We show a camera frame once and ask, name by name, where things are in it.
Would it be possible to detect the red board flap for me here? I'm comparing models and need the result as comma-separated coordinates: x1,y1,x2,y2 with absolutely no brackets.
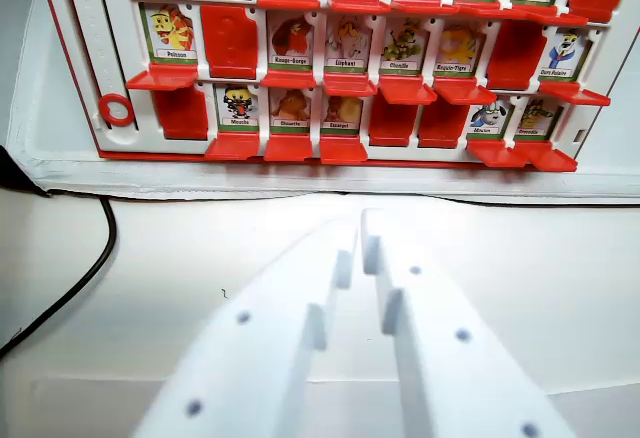
485,18,550,92

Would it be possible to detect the red and white game board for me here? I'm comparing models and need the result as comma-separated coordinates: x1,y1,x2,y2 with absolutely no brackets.
34,0,640,174

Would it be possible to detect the black box with white label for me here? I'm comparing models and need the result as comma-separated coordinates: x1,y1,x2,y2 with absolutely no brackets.
0,144,52,198

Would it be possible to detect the black cable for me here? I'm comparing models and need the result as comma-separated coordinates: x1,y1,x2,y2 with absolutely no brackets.
0,196,119,360

